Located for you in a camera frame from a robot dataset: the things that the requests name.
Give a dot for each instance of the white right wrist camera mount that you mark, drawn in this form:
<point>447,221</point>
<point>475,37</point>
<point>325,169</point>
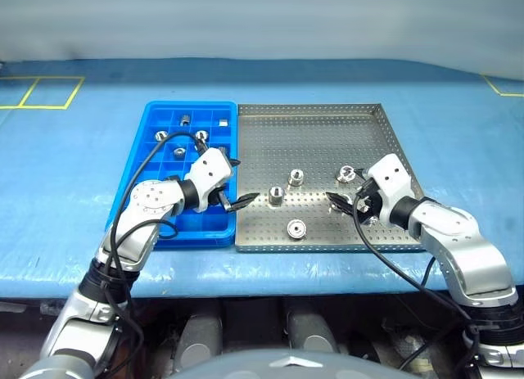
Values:
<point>393,178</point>

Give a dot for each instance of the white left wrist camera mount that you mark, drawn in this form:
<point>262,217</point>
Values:
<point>209,166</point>

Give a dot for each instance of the blue compartment tray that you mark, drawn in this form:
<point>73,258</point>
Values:
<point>147,121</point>

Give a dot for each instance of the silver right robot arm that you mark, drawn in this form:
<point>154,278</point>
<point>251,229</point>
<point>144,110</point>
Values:
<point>462,248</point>

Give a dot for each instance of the blue plastic table cover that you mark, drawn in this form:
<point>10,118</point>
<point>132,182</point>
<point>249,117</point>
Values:
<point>61,170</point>

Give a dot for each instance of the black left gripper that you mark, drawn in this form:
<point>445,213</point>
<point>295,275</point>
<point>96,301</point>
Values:
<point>219,198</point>

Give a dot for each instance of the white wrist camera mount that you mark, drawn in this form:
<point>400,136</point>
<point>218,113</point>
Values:
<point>209,166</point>
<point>393,178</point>

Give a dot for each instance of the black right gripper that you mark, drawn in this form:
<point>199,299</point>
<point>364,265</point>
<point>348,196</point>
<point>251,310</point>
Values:
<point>368,192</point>

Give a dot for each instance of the grey robot torso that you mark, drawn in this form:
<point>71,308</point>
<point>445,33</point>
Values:
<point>286,369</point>

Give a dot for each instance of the dark grey rounded shape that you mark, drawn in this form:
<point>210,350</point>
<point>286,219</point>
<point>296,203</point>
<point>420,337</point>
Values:
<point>200,338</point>
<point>307,330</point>

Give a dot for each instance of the perforated metal tray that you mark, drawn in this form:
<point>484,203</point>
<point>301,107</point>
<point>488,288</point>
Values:
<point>307,141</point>

